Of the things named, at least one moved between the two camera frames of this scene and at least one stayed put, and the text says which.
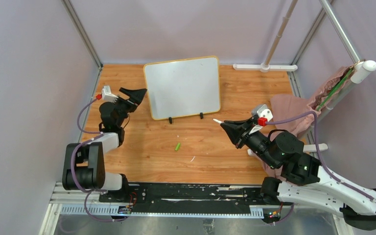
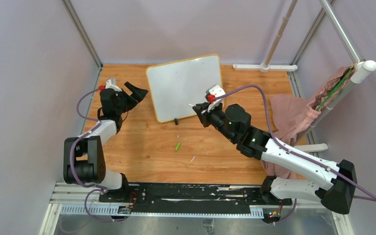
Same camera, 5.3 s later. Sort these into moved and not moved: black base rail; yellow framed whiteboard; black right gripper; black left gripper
Moved: black right gripper
Not moved: yellow framed whiteboard; black left gripper; black base rail
